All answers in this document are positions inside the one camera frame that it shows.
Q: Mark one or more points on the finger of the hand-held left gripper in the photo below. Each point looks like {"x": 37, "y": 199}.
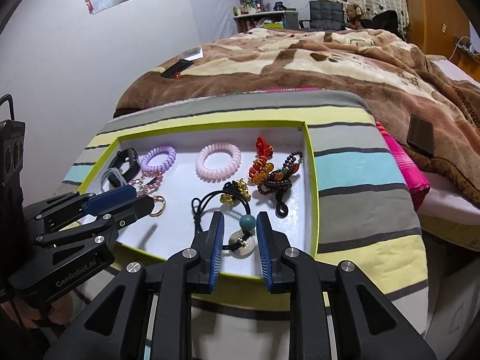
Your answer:
{"x": 135, "y": 208}
{"x": 112, "y": 197}

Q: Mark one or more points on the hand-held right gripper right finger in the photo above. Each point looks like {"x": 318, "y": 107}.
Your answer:
{"x": 264, "y": 255}

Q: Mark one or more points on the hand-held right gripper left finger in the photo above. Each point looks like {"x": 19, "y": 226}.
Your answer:
{"x": 215, "y": 255}

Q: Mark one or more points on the green cardboard box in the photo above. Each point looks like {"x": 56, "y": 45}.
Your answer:
{"x": 176, "y": 191}

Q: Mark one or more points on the black smart band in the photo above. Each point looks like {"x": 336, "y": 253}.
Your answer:
{"x": 129, "y": 153}

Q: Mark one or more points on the red knot bead charm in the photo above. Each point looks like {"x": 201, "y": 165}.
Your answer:
{"x": 262, "y": 146}

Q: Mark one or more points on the person's left hand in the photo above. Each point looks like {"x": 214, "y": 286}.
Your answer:
{"x": 33, "y": 313}

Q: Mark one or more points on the striped quilt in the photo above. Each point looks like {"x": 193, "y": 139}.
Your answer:
{"x": 356, "y": 180}

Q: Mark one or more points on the black phone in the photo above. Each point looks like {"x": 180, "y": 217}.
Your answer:
{"x": 176, "y": 69}

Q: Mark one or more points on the white flat box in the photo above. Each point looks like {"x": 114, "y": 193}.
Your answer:
{"x": 192, "y": 53}

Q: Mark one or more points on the pink striped cloth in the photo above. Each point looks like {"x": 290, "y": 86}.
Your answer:
{"x": 405, "y": 165}

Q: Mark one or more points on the red hanging ornament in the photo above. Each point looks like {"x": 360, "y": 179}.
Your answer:
{"x": 88, "y": 2}

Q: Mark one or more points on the dark rectangular phone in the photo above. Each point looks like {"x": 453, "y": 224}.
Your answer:
{"x": 420, "y": 135}

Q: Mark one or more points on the brown patterned blanket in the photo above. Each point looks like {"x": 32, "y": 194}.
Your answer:
{"x": 300, "y": 60}

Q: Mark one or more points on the white desk shelf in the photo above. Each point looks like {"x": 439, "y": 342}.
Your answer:
{"x": 258, "y": 20}

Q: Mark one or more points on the group of bottles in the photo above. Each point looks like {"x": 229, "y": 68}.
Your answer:
{"x": 249, "y": 5}

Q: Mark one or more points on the black office chair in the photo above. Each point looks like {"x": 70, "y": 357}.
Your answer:
{"x": 324, "y": 15}

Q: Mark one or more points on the black desk device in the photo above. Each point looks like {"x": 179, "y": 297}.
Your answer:
{"x": 279, "y": 6}

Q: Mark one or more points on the brown teddy bear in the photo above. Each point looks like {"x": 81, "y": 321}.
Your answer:
{"x": 353, "y": 13}

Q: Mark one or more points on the dark cloth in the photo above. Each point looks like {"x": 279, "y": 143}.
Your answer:
{"x": 382, "y": 20}

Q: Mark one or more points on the power strip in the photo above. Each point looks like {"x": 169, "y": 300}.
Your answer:
{"x": 463, "y": 44}

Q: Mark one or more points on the wooden wardrobe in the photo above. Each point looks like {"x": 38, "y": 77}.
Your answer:
{"x": 427, "y": 3}

